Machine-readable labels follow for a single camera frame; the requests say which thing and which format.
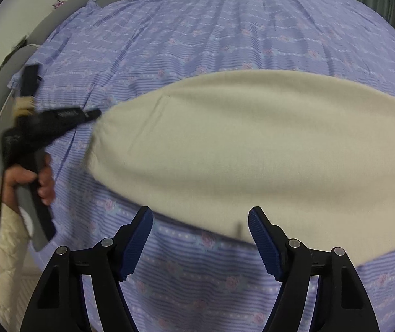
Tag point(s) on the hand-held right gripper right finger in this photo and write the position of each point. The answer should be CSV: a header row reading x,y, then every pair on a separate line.
x,y
263,245

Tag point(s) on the grey padded bed frame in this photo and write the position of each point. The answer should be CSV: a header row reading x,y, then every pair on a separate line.
x,y
62,10

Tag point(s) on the cream pants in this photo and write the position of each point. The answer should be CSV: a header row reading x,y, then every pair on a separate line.
x,y
235,152

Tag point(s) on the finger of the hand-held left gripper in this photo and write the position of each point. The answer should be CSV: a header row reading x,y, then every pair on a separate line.
x,y
76,116

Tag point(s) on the purple floral bedsheet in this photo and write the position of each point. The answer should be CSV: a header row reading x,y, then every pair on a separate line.
x,y
201,41

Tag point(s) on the person's left hand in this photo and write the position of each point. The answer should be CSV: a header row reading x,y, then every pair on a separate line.
x,y
46,186

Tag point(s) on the small pink floral ornament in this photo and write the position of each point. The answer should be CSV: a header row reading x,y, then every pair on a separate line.
x,y
58,4

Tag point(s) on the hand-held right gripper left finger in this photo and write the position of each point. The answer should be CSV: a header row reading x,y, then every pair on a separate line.
x,y
138,243

